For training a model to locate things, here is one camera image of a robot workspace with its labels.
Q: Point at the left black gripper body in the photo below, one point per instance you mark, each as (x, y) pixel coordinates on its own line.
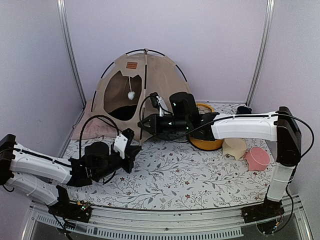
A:
(127, 167)

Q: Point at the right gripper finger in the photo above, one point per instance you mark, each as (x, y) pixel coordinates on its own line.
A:
(148, 129)
(146, 121)

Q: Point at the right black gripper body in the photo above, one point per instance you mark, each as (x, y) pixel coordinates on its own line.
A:
(159, 128)

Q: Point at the beige fabric pet tent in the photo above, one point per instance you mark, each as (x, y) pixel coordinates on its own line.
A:
(128, 116)

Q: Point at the pink checkered cushion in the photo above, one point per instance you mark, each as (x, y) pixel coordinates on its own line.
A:
(96, 128)

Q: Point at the black tent pole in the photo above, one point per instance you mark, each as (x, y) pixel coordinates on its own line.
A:
(144, 92)
(121, 84)

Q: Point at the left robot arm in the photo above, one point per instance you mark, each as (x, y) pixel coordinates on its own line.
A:
(42, 176)

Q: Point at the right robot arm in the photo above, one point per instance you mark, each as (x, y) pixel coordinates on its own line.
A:
(277, 126)

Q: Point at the yellow pet bowl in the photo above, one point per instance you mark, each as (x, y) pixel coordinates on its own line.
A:
(205, 145)

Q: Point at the cream pet bowl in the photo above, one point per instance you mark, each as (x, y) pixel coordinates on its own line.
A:
(235, 147)

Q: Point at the pink pet bowl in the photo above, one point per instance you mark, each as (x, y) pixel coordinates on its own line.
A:
(257, 158)

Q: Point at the dark blue mug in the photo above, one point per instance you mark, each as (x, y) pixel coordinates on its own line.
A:
(243, 110)

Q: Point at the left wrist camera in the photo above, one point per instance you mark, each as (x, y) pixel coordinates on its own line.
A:
(123, 140)

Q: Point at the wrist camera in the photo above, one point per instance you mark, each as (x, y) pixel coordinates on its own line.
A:
(158, 103)
(123, 140)

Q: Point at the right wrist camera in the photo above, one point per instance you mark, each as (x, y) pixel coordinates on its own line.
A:
(158, 103)

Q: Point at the front aluminium rail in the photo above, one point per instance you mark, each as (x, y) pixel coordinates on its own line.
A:
(109, 223)

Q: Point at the left aluminium frame post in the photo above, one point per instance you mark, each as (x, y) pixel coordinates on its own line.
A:
(62, 13)

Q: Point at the aluminium frame post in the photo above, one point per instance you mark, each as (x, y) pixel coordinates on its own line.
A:
(62, 13)
(270, 4)

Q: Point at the right aluminium frame post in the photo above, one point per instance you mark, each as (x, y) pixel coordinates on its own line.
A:
(270, 4)

